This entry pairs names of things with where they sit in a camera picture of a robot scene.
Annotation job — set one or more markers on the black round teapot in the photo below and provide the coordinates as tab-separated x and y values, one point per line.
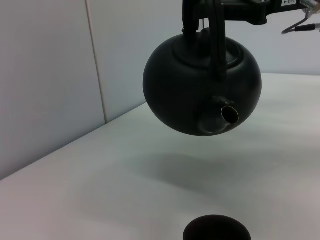
180	87

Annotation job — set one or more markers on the small black teacup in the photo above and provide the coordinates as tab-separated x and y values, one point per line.
216	228

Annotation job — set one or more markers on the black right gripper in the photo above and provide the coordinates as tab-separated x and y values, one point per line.
270	6

